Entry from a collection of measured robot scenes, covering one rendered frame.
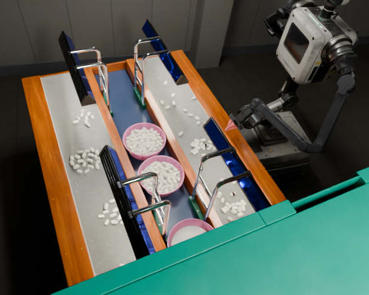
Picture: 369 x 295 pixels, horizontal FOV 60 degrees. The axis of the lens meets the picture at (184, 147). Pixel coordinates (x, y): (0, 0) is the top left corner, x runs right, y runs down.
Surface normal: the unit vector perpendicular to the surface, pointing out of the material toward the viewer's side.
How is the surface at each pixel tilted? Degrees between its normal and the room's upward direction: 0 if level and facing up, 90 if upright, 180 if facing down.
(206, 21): 90
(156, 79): 0
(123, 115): 0
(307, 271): 0
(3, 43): 90
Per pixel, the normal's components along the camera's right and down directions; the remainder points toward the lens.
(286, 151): 0.11, -0.62
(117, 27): 0.28, 0.77
